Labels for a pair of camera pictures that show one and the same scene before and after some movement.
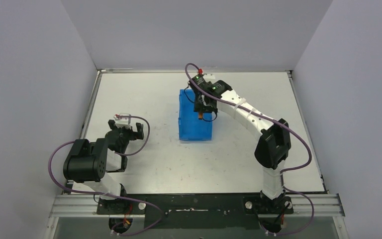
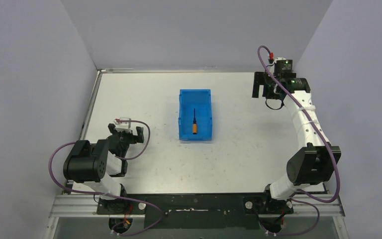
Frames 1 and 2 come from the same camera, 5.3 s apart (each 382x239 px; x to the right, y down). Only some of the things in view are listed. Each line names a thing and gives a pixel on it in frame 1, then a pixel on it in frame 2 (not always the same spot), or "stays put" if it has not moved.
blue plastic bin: (191, 127) stays put
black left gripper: (129, 129) stays put
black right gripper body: (199, 105) to (270, 88)
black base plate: (197, 211) stays put
